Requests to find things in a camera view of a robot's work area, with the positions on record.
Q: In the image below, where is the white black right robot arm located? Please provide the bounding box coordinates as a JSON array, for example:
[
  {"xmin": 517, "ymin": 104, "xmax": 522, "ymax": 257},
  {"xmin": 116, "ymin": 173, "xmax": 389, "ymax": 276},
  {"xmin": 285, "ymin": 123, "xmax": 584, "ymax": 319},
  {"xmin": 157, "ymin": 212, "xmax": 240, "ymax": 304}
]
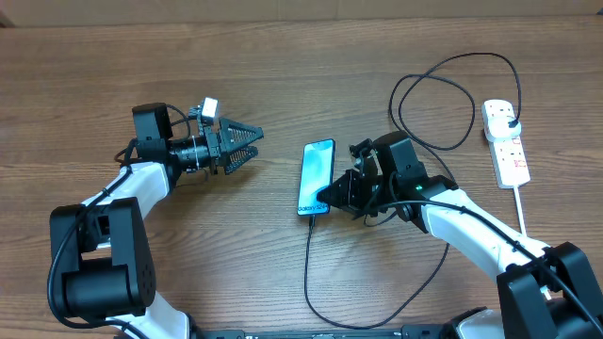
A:
[{"xmin": 317, "ymin": 131, "xmax": 602, "ymax": 339}]

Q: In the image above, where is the black Samsung smartphone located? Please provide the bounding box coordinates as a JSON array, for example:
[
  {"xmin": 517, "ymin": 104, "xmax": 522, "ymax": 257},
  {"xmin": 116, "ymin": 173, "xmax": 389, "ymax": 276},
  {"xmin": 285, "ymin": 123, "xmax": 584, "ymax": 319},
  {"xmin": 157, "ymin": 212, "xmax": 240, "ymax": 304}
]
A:
[{"xmin": 297, "ymin": 138, "xmax": 335, "ymax": 217}]

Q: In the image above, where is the white power strip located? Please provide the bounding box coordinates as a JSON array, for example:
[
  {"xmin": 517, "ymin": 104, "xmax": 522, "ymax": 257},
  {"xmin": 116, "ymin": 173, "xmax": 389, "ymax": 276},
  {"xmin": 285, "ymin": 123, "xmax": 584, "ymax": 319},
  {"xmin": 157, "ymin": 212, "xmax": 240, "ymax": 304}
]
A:
[{"xmin": 481, "ymin": 99, "xmax": 530, "ymax": 188}]

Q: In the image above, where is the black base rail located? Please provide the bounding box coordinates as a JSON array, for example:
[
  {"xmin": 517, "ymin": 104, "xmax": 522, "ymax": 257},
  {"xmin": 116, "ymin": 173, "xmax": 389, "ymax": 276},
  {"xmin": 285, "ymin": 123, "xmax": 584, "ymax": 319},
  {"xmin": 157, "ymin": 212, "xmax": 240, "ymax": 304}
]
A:
[{"xmin": 112, "ymin": 305, "xmax": 500, "ymax": 339}]

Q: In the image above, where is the white power strip cord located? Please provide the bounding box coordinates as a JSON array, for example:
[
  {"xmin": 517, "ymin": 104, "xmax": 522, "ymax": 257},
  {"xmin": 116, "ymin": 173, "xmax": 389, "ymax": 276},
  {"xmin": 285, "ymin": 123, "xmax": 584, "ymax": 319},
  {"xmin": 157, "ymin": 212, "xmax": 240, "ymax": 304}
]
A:
[{"xmin": 512, "ymin": 185, "xmax": 529, "ymax": 236}]

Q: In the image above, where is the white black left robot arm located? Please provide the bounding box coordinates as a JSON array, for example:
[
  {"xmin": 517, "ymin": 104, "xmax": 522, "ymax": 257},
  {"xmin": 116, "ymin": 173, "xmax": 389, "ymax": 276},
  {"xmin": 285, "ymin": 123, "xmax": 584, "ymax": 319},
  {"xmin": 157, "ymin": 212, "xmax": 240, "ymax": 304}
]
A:
[{"xmin": 46, "ymin": 98, "xmax": 264, "ymax": 338}]

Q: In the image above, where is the white charger plug adapter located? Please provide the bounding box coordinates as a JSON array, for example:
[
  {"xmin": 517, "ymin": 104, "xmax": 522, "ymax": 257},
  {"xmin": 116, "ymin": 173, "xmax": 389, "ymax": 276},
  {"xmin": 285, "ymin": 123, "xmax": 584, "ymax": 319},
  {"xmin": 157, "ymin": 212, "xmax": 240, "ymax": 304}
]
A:
[{"xmin": 484, "ymin": 116, "xmax": 522, "ymax": 142}]

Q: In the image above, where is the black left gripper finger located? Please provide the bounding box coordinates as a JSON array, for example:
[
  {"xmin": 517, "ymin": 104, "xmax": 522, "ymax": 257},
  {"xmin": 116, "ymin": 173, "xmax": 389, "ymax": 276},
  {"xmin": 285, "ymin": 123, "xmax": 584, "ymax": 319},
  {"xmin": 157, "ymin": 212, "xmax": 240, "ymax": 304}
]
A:
[
  {"xmin": 220, "ymin": 118, "xmax": 264, "ymax": 149},
  {"xmin": 221, "ymin": 146, "xmax": 258, "ymax": 175}
]

